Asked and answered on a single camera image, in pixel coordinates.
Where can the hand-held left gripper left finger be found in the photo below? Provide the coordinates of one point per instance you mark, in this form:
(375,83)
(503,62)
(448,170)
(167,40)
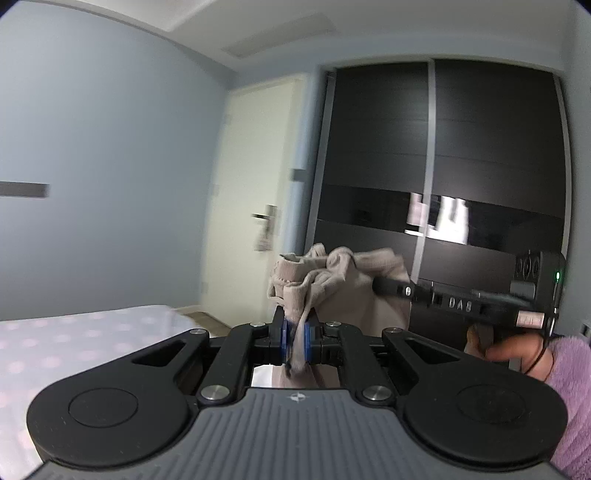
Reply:
(285,337)

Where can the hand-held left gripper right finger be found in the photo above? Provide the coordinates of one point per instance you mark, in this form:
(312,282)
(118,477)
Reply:
(308,341)

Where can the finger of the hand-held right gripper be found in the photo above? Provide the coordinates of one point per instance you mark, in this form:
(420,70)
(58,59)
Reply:
(392,288)

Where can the taupe shirt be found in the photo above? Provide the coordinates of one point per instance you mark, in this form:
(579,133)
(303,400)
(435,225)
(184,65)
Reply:
(360,295)

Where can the person's right forearm purple sleeve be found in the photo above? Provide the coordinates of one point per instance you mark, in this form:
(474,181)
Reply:
(572,392)

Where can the person's right hand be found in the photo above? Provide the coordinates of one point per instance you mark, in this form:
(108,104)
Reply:
(508,353)

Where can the dark wardrobe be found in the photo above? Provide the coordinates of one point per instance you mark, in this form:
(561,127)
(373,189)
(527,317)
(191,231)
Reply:
(438,161)

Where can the cream door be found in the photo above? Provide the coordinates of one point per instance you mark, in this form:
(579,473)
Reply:
(249,184)

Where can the pink polka dot bed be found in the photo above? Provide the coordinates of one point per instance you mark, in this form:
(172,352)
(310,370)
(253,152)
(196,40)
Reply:
(69,341)

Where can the grey wall switch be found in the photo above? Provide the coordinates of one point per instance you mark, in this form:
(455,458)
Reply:
(298,175)

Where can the grey wall plate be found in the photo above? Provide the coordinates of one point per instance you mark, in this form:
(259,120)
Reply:
(23,190)

